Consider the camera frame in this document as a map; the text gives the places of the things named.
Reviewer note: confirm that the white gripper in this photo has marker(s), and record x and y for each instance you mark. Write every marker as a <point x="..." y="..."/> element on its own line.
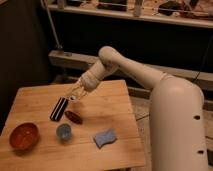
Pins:
<point x="89" y="80"/>

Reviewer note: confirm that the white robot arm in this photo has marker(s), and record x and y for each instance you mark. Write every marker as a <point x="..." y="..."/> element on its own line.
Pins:
<point x="177" y="131"/>

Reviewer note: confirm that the black white striped block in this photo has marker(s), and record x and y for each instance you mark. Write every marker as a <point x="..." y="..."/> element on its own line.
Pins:
<point x="59" y="109"/>

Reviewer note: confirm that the dark red oval object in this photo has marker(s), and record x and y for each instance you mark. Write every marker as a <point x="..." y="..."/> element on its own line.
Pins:
<point x="73" y="117"/>

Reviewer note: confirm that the blue cup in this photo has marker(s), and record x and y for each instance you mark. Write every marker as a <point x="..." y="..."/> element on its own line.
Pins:
<point x="63" y="132"/>

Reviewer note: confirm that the orange bowl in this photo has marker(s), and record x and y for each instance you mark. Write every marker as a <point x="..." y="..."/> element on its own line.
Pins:
<point x="24" y="136"/>

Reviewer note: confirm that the cluttered wooden shelf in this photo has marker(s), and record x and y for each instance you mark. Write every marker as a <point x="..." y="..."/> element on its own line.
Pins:
<point x="194" y="13"/>

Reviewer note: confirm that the black box on floor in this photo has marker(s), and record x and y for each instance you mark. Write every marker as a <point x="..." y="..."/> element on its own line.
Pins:
<point x="210" y="157"/>

